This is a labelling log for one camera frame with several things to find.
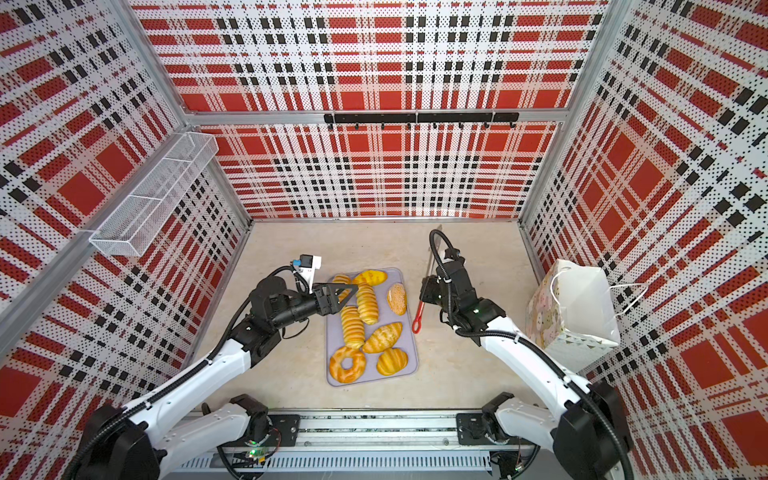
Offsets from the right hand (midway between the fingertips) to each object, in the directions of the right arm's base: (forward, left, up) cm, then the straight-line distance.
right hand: (423, 282), depth 80 cm
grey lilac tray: (-9, +5, -19) cm, 22 cm away
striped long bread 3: (-7, +20, -14) cm, 26 cm away
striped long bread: (+11, +27, -15) cm, 33 cm away
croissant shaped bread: (-9, +11, -15) cm, 21 cm away
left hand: (-5, +18, +4) cm, 19 cm away
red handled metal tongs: (-8, +2, -6) cm, 10 cm away
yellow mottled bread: (+12, +16, -16) cm, 26 cm away
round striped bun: (-16, +9, -15) cm, 23 cm away
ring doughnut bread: (-18, +19, -17) cm, 31 cm away
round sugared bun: (+3, +7, -14) cm, 16 cm away
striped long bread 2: (+1, +17, -14) cm, 22 cm away
